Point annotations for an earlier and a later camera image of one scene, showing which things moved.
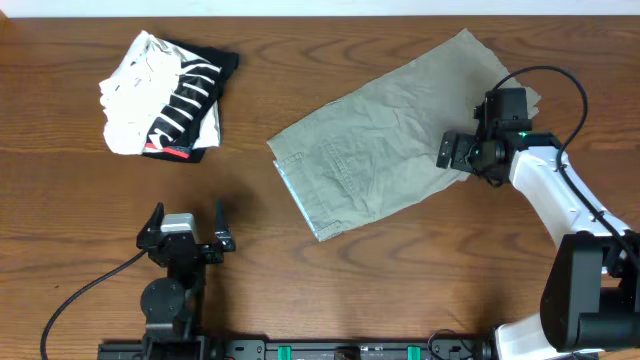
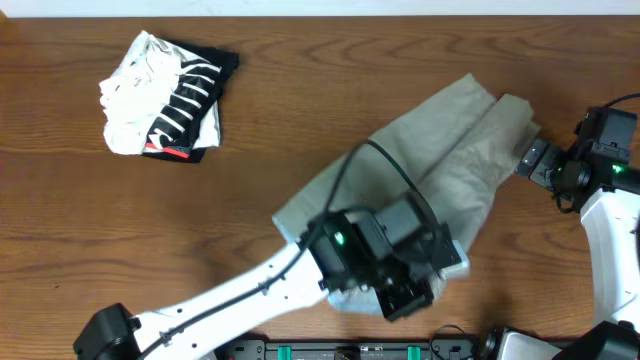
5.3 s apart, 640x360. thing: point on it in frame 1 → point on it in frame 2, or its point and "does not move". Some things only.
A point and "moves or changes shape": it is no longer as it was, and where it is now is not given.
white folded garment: (134, 95) does not move
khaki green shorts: (378, 148) moves or changes shape
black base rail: (195, 349) does not move
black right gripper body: (469, 155) → (552, 169)
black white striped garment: (197, 89) does not move
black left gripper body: (187, 248) → (406, 298)
